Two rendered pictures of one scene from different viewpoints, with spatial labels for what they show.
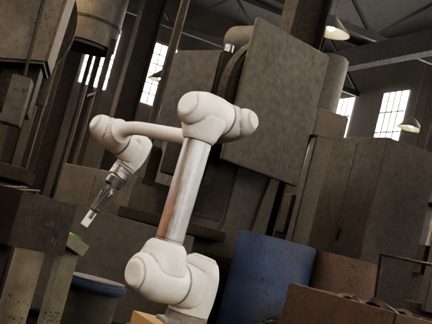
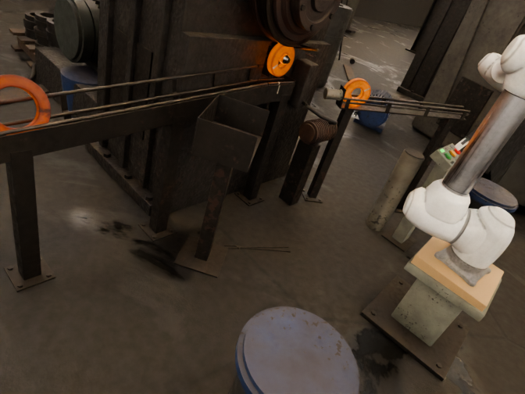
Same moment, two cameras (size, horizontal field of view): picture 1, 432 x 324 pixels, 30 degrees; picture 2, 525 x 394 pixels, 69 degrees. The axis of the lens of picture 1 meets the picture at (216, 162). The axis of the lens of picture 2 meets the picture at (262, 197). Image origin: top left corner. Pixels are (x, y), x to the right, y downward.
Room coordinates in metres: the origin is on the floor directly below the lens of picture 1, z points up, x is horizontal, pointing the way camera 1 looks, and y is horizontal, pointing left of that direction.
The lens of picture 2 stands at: (1.58, -0.66, 1.23)
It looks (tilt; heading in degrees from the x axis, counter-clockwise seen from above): 33 degrees down; 57
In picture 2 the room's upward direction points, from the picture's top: 18 degrees clockwise
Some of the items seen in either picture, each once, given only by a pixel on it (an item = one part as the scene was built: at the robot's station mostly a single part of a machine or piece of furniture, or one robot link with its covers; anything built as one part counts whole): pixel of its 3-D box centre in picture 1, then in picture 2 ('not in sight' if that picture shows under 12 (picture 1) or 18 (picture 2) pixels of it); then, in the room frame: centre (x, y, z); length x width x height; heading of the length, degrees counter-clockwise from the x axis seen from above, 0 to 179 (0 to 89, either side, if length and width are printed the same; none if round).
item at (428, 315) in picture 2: not in sight; (432, 301); (3.01, -0.04, 0.16); 0.40 x 0.40 x 0.31; 25
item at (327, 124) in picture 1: (301, 186); not in sight; (10.22, -1.14, 1.74); 1.10 x 0.70 x 3.48; 12
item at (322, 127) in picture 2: not in sight; (306, 161); (2.83, 0.92, 0.27); 0.22 x 0.13 x 0.53; 22
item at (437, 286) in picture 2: not in sight; (453, 274); (3.01, -0.04, 0.33); 0.32 x 0.32 x 0.04; 25
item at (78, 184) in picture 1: (103, 237); not in sight; (6.96, 0.77, 0.55); 1.10 x 0.53 x 1.10; 42
